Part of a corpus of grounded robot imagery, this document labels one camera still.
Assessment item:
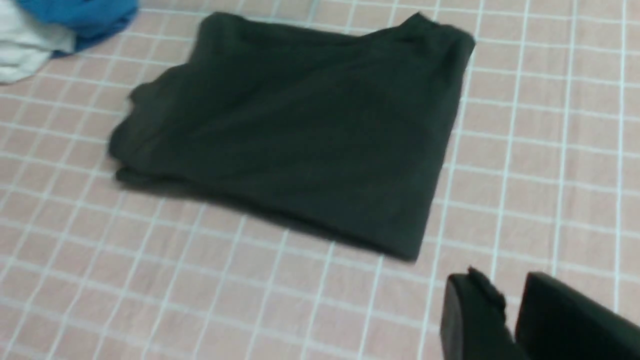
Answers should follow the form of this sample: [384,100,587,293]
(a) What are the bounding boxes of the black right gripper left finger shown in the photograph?
[439,266,528,360]

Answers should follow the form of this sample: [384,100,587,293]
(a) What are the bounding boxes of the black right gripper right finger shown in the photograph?
[515,272,640,360]

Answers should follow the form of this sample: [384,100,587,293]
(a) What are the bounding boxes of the dark gray long-sleeve shirt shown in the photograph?
[107,12,476,262]

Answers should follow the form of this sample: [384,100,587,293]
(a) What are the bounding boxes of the crumpled blue garment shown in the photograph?
[16,0,139,52]

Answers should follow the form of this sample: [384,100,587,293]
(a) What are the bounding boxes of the crumpled white garment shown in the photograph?
[0,0,76,85]

